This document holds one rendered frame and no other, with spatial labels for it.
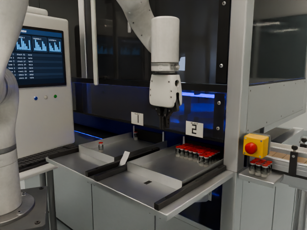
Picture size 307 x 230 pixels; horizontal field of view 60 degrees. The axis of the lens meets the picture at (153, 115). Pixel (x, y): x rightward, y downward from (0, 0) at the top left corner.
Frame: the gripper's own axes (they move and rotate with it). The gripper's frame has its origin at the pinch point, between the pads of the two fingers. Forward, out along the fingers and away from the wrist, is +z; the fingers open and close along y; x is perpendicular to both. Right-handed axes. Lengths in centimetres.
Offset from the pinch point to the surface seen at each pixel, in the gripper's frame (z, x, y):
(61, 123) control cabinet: 16, -14, 91
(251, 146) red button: 9.8, -24.5, -18.7
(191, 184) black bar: 20.3, -4.7, -7.7
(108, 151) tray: 22, -11, 44
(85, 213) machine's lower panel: 81, -28, 93
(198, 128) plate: 7.6, -27.8, 4.7
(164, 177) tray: 19.6, -2.0, 1.5
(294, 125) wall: 93, -488, 79
